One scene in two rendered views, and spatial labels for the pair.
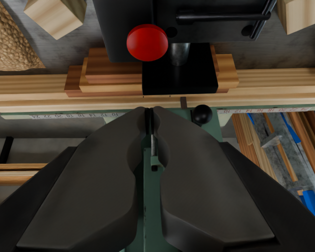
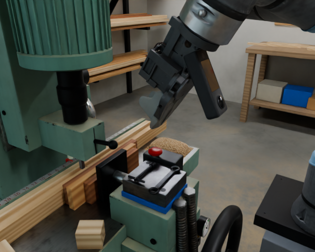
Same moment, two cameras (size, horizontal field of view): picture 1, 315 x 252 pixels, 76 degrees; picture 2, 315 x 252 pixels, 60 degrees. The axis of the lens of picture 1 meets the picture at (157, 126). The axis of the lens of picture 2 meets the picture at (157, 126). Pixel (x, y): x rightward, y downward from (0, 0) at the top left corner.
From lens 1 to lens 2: 0.49 m
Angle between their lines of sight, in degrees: 53
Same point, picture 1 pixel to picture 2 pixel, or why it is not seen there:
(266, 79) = (35, 214)
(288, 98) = (7, 212)
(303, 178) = not seen: outside the picture
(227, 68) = (77, 196)
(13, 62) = (158, 142)
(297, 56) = (26, 244)
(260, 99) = (29, 198)
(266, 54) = (52, 226)
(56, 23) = not seen: hidden behind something
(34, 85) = (143, 138)
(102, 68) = (133, 156)
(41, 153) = not seen: hidden behind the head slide
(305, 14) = (88, 226)
